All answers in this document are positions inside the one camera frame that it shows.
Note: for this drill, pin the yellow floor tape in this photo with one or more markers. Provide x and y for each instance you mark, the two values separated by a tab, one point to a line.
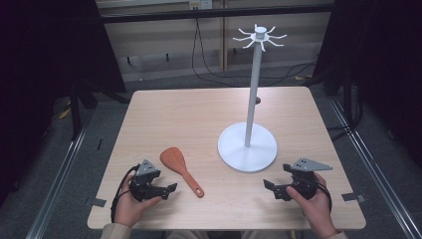
64	113

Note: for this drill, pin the black horizontal bar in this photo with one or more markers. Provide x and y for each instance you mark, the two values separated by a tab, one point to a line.
212	14

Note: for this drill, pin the white hook stand rack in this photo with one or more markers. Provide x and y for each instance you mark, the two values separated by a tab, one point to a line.
247	149

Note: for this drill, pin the metal floor rail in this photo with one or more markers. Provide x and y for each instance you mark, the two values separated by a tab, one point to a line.
56	186
375	172

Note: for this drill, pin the grey tape piece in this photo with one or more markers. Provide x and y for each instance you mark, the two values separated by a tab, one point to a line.
353	197
96	201

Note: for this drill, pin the dark curtain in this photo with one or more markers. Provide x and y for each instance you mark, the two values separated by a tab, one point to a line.
40	66
388	66

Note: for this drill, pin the white wall socket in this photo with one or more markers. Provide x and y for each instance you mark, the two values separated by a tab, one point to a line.
200	4

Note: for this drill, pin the person's left hand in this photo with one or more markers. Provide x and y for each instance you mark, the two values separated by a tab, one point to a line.
132	207

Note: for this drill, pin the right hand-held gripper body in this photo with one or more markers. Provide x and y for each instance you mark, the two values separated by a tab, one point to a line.
303	181

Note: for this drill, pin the black metal stand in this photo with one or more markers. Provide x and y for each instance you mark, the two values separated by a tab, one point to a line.
75	113
348	106

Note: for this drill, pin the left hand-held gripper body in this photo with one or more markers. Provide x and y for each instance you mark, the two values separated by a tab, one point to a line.
143	186

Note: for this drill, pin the person's right hand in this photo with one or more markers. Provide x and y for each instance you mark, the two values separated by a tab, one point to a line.
315	207

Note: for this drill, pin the orange rice spatula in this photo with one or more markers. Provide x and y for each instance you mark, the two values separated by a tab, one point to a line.
180	169

